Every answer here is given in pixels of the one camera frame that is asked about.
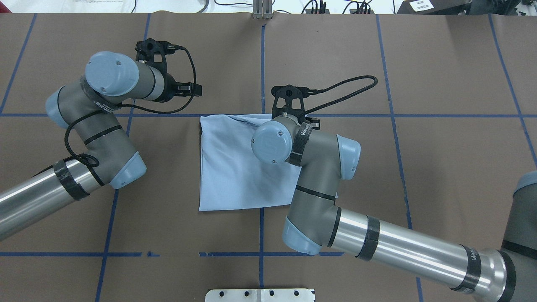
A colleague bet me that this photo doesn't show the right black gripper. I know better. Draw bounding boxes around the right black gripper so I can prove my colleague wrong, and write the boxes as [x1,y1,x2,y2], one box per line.
[307,118,321,130]

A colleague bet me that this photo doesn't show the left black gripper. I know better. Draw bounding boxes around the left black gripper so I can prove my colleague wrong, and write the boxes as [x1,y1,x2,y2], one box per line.
[161,74,203,103]

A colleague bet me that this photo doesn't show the light blue t-shirt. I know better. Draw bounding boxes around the light blue t-shirt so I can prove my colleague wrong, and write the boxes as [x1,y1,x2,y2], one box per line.
[199,114,301,211]

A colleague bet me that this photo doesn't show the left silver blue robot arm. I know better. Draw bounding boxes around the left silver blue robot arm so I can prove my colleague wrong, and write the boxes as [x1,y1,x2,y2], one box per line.
[1,51,203,240]

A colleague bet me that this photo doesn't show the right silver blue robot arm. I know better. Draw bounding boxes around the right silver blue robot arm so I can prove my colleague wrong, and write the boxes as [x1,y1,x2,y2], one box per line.
[251,115,536,302]

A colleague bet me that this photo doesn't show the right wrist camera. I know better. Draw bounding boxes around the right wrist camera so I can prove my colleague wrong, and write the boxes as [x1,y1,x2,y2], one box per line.
[271,85,310,124]

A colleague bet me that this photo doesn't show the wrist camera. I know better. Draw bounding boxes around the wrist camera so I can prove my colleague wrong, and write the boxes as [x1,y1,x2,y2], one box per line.
[271,85,310,124]
[135,38,186,75]

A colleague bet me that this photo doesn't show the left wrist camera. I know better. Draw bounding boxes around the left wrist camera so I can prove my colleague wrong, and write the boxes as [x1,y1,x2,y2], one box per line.
[135,38,186,75]

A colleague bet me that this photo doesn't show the aluminium frame post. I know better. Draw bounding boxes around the aluminium frame post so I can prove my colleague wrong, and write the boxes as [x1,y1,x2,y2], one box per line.
[253,0,274,19]

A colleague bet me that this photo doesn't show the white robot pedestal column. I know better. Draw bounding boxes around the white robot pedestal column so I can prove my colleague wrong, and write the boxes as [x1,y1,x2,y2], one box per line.
[205,288,316,302]

